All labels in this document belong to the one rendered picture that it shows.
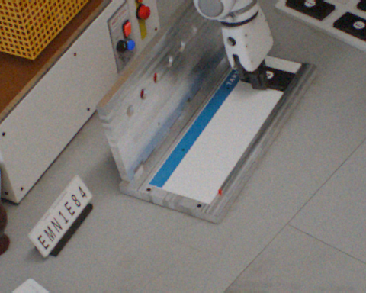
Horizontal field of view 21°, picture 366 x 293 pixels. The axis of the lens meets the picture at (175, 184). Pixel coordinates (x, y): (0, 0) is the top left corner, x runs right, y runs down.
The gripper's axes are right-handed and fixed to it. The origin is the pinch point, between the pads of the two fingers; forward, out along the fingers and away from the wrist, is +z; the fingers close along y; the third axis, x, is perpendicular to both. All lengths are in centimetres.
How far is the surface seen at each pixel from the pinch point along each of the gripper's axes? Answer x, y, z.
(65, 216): 17.3, -44.7, -2.0
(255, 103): -0.3, -4.1, 2.8
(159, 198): 4.7, -33.4, 1.8
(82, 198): 17.2, -39.3, -1.4
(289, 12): 6.0, 26.4, 2.6
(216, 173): -2.0, -24.0, 3.2
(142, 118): 10.7, -23.5, -8.0
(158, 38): 9.0, -13.4, -18.8
